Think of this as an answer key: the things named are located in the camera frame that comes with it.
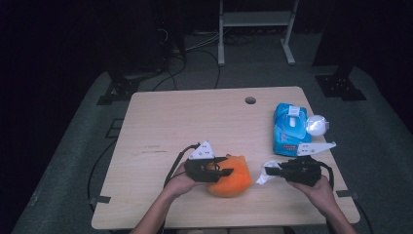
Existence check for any orange plush toy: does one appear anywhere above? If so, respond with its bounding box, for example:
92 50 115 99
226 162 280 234
206 154 253 198

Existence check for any black stand base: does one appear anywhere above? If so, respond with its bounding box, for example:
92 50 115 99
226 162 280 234
315 64 368 101
96 69 164 106

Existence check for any person's right hand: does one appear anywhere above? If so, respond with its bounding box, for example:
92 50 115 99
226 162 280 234
286 176 335 215

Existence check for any white wet wipe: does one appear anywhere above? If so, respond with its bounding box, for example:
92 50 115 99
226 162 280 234
255 159 282 185

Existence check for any white metal stand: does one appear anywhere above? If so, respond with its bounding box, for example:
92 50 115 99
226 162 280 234
217 0 300 67

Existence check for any hand-held gripper cable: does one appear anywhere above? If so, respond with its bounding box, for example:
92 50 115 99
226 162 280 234
319 161 335 189
164 142 201 188

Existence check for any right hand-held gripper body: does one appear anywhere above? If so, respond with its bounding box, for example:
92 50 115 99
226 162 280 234
282 141 337 188

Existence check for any blue wet wipes pack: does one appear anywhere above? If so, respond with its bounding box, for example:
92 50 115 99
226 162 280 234
272 102 313 157

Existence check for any black floor plate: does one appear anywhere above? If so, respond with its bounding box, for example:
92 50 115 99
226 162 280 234
105 118 125 139

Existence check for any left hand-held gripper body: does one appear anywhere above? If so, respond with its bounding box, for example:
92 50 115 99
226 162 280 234
184 140 222 183

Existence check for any black floor cable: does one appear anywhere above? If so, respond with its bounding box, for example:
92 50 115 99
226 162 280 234
152 48 189 92
194 48 222 90
87 139 118 209
355 199 374 234

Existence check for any black tape strip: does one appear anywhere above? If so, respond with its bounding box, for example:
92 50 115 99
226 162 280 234
89 195 112 206
335 189 360 200

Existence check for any right hand-held gripper cable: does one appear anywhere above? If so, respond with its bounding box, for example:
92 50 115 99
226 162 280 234
319 161 335 189

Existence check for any left hand-held gripper cable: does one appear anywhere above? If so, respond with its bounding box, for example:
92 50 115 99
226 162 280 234
164 142 201 188

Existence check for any person's left hand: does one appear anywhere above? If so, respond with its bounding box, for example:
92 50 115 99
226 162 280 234
164 162 204 200

